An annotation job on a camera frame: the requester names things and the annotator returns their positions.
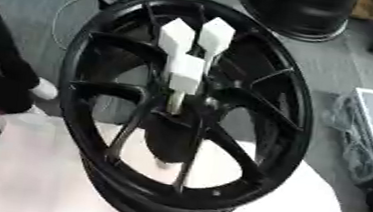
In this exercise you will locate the black spoked wheel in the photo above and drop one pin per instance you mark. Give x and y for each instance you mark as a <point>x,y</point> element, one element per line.
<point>268,87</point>

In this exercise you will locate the white pin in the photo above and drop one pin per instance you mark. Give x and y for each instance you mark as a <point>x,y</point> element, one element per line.
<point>185,72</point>
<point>175,36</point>
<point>215,36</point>

